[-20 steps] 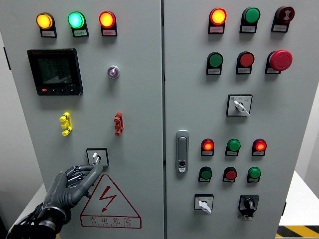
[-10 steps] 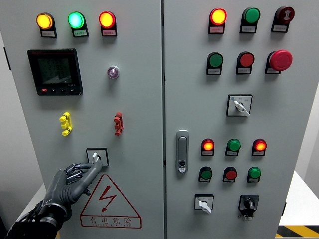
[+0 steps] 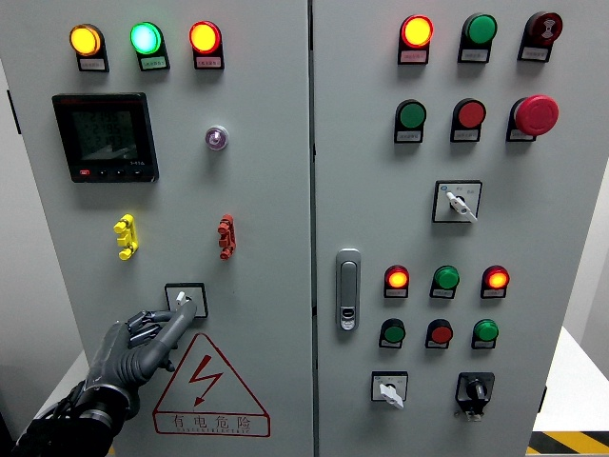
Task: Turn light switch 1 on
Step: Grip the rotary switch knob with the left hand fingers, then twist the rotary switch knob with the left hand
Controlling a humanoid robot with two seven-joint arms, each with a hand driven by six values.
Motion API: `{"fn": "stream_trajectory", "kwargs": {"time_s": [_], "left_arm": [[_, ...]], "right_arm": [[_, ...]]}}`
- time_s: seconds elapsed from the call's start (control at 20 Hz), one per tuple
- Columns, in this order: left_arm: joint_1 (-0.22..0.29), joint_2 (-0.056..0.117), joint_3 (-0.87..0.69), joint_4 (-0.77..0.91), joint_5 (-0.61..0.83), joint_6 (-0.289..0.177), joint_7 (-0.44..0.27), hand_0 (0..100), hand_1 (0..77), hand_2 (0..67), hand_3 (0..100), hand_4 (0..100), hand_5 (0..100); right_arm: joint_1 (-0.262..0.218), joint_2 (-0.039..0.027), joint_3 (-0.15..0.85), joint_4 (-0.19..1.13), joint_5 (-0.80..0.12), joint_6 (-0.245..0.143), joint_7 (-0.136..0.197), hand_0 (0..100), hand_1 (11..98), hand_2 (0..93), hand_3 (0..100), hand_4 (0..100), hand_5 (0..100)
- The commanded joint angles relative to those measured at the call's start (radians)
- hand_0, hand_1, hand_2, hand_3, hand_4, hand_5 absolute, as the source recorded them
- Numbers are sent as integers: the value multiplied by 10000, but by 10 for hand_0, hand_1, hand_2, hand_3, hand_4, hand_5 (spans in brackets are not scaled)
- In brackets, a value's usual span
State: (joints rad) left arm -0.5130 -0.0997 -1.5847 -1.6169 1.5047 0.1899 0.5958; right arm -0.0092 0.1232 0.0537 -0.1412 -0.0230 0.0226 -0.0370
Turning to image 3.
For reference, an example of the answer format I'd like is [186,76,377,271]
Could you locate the small red round lamp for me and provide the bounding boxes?
[383,265,410,290]
[481,265,511,291]

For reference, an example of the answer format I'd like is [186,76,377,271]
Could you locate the pale grey door with lock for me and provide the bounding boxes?
[310,0,609,457]

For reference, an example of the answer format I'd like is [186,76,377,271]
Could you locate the large yellow round lamp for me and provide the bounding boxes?
[69,23,104,57]

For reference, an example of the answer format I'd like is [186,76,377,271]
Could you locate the dark red buzzer lamp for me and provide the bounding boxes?
[526,10,564,46]

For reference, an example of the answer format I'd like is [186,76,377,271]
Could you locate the small red push button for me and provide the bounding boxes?
[425,318,454,346]

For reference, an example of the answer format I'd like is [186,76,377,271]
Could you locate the white round lamp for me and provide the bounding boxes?
[204,124,230,152]

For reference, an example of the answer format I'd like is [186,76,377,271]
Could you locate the red warning triangle sticker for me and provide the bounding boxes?
[151,332,272,439]

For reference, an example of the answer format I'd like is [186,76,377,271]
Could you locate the large white-handle turn switch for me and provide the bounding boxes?
[431,179,483,225]

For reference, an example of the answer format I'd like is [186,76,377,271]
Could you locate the pale grey door with display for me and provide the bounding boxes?
[0,0,316,457]

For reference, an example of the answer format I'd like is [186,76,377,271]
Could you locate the large red push button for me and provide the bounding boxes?
[452,97,487,129]

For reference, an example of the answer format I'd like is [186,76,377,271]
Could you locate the small green push button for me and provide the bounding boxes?
[380,318,406,345]

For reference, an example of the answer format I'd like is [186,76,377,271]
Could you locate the small green round lamp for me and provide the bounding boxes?
[432,265,461,291]
[472,318,500,344]

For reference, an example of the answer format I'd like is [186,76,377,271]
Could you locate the black-handle turn switch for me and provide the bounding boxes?
[454,371,496,423]

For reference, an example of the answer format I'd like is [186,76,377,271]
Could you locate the small red handle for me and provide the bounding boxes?
[217,213,237,261]

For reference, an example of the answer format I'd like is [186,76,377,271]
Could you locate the small white-handle turn switch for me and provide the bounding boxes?
[370,370,409,410]
[164,282,209,320]

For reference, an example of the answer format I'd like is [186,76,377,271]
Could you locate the large green push button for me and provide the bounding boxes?
[395,98,428,129]

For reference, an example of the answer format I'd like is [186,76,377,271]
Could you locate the large green round lamp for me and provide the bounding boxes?
[462,12,499,47]
[129,21,165,55]

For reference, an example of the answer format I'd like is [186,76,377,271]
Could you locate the small yellow handle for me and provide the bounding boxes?
[112,213,140,261]

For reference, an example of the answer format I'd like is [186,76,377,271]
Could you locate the black yellow striped tape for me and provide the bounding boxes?
[526,430,609,457]

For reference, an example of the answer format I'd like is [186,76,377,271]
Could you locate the large red round lamp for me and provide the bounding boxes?
[400,14,435,50]
[188,20,223,54]

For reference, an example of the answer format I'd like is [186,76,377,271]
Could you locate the large red stop button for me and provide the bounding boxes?
[513,93,560,137]

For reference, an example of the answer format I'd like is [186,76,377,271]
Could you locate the black display meter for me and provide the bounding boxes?
[51,92,160,184]

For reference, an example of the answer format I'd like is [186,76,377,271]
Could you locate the silver door lock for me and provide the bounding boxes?
[335,248,363,333]

